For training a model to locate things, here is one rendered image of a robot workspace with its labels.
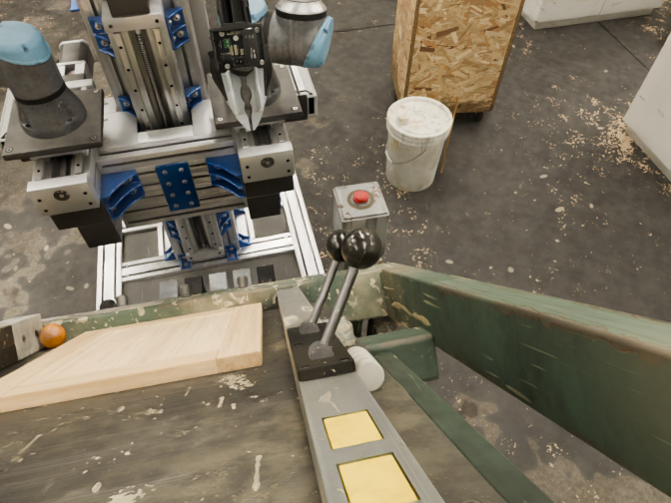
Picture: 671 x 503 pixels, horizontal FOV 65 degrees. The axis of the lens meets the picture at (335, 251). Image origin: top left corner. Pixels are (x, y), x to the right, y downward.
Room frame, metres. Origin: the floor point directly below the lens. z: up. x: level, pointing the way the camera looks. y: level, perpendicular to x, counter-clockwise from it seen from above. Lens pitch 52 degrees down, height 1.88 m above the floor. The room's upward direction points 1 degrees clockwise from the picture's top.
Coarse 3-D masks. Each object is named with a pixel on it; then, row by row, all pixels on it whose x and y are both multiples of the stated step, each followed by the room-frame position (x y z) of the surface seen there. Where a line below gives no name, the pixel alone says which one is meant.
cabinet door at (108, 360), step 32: (160, 320) 0.55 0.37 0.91; (192, 320) 0.53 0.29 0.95; (224, 320) 0.50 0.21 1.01; (256, 320) 0.46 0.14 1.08; (64, 352) 0.40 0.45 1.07; (96, 352) 0.38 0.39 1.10; (128, 352) 0.37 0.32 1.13; (160, 352) 0.35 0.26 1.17; (192, 352) 0.33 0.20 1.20; (224, 352) 0.31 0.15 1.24; (256, 352) 0.30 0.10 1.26; (0, 384) 0.28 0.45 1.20; (32, 384) 0.27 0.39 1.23; (64, 384) 0.26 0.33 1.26; (96, 384) 0.26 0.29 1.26; (128, 384) 0.26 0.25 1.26
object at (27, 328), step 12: (0, 324) 0.48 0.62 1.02; (12, 324) 0.47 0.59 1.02; (24, 324) 0.50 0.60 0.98; (36, 324) 0.52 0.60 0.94; (0, 336) 0.43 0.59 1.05; (12, 336) 0.45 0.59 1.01; (24, 336) 0.47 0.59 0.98; (36, 336) 0.50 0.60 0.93; (0, 348) 0.41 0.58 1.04; (12, 348) 0.43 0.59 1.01; (24, 348) 0.45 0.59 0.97; (36, 348) 0.48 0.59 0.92; (0, 360) 0.40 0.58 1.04; (12, 360) 0.41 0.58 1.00
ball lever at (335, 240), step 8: (336, 232) 0.38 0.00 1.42; (344, 232) 0.38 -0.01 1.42; (328, 240) 0.37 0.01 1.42; (336, 240) 0.36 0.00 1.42; (328, 248) 0.36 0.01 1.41; (336, 248) 0.36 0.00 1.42; (336, 256) 0.35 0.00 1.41; (336, 264) 0.35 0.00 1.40; (328, 272) 0.34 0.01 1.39; (328, 280) 0.33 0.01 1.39; (328, 288) 0.33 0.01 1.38; (320, 296) 0.32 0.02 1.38; (320, 304) 0.31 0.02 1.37; (312, 312) 0.31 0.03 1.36; (320, 312) 0.31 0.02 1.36; (312, 320) 0.30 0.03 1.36; (304, 328) 0.29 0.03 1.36; (312, 328) 0.29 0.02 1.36
